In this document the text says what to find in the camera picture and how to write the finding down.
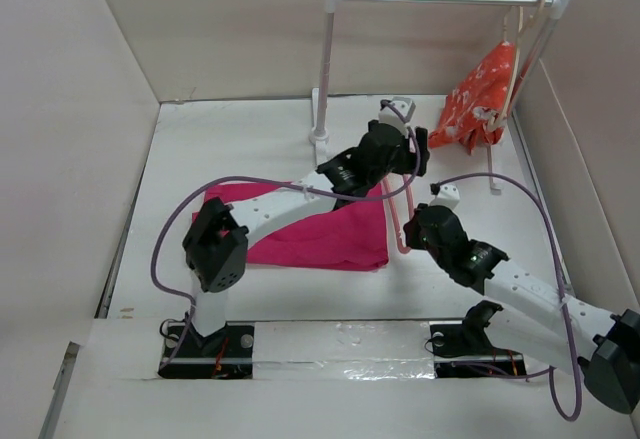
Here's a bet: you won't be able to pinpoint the pink plastic hanger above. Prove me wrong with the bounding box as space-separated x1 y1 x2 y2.
386 176 415 255

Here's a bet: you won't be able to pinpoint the magenta pink trousers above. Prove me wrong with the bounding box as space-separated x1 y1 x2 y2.
191 178 390 273

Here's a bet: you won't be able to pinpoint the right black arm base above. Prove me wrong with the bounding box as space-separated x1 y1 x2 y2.
424 300 527 379

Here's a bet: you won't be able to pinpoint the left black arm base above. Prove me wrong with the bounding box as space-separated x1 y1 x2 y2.
158 319 255 380

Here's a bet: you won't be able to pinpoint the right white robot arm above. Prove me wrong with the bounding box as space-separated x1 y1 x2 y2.
403 204 639 414

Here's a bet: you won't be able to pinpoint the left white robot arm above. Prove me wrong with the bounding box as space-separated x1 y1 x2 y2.
182 120 429 356

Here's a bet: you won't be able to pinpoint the beige wooden hanger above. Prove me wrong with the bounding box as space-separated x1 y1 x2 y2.
486 0 546 132

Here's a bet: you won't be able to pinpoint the orange floral garment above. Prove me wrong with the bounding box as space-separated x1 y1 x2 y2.
428 41 514 154

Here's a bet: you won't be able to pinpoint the white clothes rack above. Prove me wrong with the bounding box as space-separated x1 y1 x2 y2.
309 0 571 163

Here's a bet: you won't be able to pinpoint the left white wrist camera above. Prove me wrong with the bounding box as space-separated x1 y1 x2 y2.
378 96 416 128

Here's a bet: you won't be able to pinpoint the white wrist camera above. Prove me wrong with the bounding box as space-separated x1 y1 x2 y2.
378 96 416 128
429 183 460 210

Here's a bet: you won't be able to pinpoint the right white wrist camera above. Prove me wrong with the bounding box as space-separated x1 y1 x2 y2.
429 183 460 210

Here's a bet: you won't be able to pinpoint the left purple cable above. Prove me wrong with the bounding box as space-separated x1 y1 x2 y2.
151 99 421 375

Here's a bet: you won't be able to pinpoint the purple cable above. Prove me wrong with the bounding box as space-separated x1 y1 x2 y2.
429 172 584 423
151 99 421 375

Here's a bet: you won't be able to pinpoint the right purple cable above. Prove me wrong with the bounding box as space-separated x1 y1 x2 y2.
429 172 584 423

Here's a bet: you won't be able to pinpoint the metal side rail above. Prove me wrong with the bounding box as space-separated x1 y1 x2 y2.
38 342 81 439

